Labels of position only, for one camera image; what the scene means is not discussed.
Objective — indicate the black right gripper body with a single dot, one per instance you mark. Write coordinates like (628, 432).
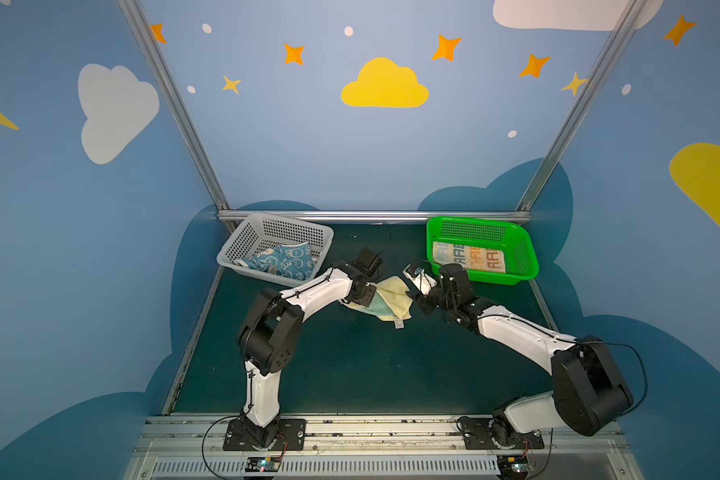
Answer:
(430, 300)

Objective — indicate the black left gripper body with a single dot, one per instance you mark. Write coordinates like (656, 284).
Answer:
(365, 292)

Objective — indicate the colourful printed rabbit towel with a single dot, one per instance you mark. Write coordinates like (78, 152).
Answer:
(469, 257)

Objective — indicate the pale yellow towel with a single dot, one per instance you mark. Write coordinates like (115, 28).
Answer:
(390, 302)

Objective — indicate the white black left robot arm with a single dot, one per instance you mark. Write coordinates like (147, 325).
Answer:
(270, 334)

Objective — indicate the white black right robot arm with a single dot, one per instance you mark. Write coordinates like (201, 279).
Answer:
(589, 390)

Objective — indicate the green perforated plastic basket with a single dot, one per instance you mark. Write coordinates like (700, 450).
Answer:
(513, 240)

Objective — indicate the teal patterned towel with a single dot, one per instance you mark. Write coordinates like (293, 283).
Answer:
(287, 261)

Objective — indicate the white perforated plastic basket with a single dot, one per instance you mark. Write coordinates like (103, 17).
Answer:
(262, 231)

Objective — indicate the right green circuit board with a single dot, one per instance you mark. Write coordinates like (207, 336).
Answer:
(513, 468)

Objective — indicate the green circuit board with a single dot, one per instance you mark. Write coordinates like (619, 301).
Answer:
(262, 465)
(513, 468)

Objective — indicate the left green circuit board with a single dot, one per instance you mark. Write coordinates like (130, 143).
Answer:
(262, 465)

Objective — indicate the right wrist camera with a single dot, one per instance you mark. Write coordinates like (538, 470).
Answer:
(422, 282)

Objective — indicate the aluminium back frame rail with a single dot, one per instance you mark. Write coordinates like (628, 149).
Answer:
(345, 216)

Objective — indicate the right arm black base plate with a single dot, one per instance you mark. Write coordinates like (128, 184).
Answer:
(495, 434)

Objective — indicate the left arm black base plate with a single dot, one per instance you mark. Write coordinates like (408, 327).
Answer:
(243, 435)

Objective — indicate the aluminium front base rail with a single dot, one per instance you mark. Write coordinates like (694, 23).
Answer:
(371, 447)

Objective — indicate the left aluminium frame post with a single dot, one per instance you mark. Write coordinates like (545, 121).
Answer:
(137, 20)

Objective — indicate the aluminium frame post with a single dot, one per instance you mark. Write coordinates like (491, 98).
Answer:
(614, 47)
(137, 20)

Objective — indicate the right aluminium frame post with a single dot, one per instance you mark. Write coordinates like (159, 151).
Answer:
(614, 47)

